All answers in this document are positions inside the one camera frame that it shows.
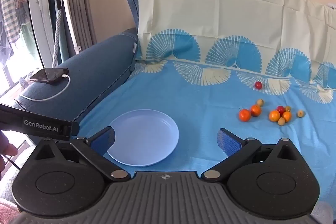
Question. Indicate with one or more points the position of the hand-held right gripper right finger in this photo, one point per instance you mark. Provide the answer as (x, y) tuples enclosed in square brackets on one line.
[(228, 141)]

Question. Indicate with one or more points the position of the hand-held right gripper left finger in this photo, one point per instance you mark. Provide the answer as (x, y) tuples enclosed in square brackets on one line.
[(103, 140)]

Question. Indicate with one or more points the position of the small orange tangerine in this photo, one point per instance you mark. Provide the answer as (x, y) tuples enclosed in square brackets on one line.
[(244, 115), (255, 110), (287, 116), (274, 116)]

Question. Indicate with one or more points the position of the light blue plate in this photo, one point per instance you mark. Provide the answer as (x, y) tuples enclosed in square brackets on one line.
[(147, 134)]

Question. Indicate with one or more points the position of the red cherry tomato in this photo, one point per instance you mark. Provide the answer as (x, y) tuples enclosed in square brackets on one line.
[(280, 109), (258, 85)]

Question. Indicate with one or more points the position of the person's left hand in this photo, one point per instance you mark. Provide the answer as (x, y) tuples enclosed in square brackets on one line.
[(4, 150)]

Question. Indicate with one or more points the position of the black smartphone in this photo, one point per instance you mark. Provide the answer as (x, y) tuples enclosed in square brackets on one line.
[(48, 75)]

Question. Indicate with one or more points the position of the blue and cream printed sheet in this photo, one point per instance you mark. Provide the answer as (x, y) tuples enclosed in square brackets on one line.
[(197, 98)]

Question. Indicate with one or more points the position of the teal curtain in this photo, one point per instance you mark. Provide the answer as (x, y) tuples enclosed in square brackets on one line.
[(64, 37)]

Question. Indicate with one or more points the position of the white steamer stand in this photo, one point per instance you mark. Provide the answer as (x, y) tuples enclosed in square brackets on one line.
[(68, 19)]

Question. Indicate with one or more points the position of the checked hanging cloth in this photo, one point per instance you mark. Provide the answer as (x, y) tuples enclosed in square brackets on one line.
[(9, 3)]

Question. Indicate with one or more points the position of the grey pleated curtain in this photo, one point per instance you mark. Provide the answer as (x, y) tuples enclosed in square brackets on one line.
[(84, 3)]

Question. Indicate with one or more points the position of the white window frame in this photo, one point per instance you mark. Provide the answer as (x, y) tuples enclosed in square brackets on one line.
[(39, 16)]

